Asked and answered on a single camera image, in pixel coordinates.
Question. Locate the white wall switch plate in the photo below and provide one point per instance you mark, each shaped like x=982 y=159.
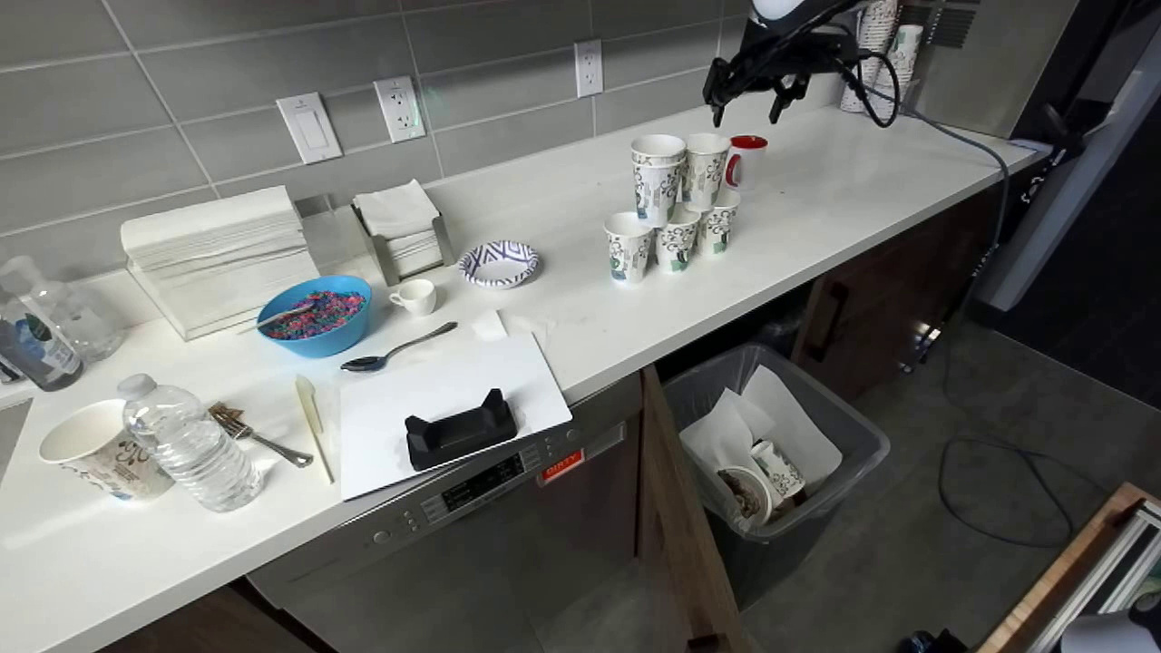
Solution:
x=309 y=128

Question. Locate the clear glass bottle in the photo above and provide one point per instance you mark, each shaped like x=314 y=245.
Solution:
x=86 y=322

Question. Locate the white plastic knife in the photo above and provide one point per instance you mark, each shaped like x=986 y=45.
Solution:
x=313 y=422

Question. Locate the stack of white napkins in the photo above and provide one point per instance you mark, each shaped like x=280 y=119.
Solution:
x=399 y=222

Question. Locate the stack of paper towels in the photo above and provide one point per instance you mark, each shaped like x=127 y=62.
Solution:
x=218 y=258

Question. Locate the white cutting board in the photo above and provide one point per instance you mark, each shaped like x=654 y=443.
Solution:
x=435 y=381

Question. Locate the white wall socket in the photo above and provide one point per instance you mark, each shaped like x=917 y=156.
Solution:
x=400 y=110
x=590 y=68

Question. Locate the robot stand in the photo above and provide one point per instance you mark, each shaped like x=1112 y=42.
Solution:
x=1061 y=190

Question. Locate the red and white mug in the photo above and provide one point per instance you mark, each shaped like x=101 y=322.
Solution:
x=748 y=163

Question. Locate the metal fork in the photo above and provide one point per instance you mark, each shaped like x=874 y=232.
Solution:
x=258 y=437

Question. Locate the white paper sheets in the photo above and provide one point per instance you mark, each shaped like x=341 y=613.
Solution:
x=780 y=408

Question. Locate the grey trash bin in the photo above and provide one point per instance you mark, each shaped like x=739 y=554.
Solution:
x=789 y=544

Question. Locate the red magnet sign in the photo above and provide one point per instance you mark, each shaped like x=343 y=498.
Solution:
x=560 y=468

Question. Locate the small white cup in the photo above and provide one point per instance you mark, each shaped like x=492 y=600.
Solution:
x=415 y=297

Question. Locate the metal spoon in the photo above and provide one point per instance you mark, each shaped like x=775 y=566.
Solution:
x=363 y=363
x=272 y=318

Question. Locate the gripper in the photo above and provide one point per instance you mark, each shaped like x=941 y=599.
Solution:
x=798 y=43

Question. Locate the wooden cabinet door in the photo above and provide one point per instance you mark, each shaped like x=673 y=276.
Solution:
x=689 y=526

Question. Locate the white paper scrap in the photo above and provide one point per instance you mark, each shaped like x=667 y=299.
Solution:
x=489 y=326

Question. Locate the used paper cup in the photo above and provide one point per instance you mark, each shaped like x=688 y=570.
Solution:
x=746 y=494
x=778 y=467

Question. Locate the stack of paper cups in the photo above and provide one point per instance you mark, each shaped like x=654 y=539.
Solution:
x=875 y=45
x=907 y=54

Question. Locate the metal napkin holder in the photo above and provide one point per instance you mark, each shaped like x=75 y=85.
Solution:
x=390 y=263

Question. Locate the blue patterned paper bowl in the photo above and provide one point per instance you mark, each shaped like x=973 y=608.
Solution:
x=498 y=264

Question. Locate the black plastic holder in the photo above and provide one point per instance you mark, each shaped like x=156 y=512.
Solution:
x=458 y=433

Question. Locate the large patterned paper cup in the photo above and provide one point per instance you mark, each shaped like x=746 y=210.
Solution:
x=100 y=453

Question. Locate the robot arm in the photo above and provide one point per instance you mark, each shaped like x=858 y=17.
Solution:
x=778 y=7

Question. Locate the clear water bottle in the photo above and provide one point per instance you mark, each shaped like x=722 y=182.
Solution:
x=190 y=449

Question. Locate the wooden table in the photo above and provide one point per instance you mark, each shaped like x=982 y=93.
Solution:
x=1070 y=580

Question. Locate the steel dishwasher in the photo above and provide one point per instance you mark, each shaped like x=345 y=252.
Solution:
x=453 y=544

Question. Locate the heap of colourful beads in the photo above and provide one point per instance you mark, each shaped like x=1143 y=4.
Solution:
x=326 y=313

